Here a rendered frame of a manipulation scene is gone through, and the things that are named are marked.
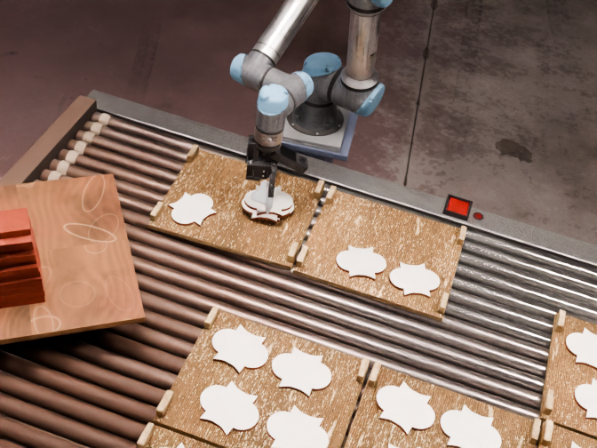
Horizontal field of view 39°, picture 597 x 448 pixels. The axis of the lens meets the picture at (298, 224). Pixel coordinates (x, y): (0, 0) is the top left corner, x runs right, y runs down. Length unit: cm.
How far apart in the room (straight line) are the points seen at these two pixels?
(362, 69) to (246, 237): 62
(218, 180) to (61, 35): 245
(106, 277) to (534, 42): 373
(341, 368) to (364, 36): 95
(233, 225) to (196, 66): 230
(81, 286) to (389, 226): 89
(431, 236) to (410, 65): 248
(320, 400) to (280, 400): 9
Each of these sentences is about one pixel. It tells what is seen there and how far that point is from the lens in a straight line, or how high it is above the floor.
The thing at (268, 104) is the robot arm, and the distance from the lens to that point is 212.
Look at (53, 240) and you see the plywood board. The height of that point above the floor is 104.
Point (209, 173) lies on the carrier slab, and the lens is 250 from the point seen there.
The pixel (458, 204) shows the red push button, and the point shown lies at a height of 93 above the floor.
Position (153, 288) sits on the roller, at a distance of 222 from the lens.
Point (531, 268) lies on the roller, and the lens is 249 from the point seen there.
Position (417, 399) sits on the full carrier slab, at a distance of 206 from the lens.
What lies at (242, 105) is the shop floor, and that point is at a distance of 432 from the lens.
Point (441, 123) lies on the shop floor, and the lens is 445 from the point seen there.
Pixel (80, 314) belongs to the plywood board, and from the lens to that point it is 201.
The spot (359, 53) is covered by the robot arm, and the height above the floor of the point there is 124.
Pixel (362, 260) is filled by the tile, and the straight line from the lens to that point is 230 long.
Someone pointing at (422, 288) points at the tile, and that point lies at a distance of 228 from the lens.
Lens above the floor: 260
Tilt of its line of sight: 44 degrees down
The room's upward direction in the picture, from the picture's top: 9 degrees clockwise
